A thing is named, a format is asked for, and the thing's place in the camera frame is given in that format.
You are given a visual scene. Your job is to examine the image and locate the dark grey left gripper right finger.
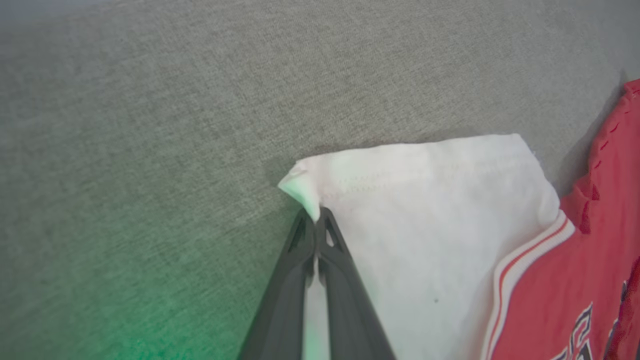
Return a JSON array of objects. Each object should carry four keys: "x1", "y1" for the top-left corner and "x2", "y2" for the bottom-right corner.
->
[{"x1": 316, "y1": 206, "x2": 397, "y2": 360}]

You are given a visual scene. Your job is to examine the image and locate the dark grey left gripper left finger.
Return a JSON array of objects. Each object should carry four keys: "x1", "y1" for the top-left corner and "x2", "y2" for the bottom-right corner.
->
[{"x1": 238, "y1": 208, "x2": 318, "y2": 360}]

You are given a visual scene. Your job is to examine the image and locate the red Bulls jersey white sleeves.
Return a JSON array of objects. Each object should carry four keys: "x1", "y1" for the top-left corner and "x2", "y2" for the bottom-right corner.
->
[{"x1": 277, "y1": 78, "x2": 640, "y2": 360}]

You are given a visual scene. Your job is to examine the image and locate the grey fabric sofa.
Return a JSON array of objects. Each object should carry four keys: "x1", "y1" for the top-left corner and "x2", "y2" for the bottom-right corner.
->
[{"x1": 0, "y1": 0, "x2": 640, "y2": 360}]

